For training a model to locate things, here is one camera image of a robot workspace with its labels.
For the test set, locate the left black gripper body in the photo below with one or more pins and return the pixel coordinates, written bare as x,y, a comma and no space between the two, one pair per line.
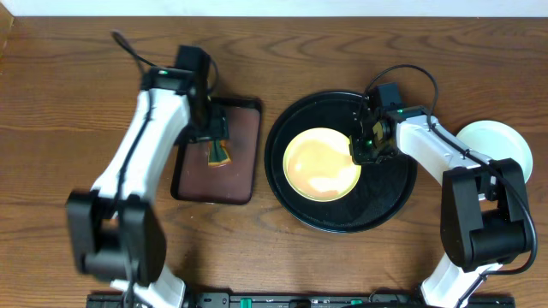
215,131

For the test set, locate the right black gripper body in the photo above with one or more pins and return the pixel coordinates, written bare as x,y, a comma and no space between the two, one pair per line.
366,150

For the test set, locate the green orange sponge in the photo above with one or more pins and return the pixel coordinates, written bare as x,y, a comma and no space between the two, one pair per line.
218,154

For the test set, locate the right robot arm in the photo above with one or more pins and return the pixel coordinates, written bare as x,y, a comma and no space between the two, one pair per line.
486,227

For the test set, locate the light green plate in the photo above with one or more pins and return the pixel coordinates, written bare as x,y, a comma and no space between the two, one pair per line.
498,141

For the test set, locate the round black tray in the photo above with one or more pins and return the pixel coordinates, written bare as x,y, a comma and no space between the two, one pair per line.
381,190

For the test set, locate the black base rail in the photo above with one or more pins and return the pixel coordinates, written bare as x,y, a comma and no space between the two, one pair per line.
224,300

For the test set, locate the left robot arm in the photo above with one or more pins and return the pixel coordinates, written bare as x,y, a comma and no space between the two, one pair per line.
115,235

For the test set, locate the rectangular black brown tray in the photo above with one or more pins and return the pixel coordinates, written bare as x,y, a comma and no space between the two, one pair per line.
232,183

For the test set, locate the yellow plate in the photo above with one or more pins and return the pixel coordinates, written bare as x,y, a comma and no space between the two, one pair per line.
317,164

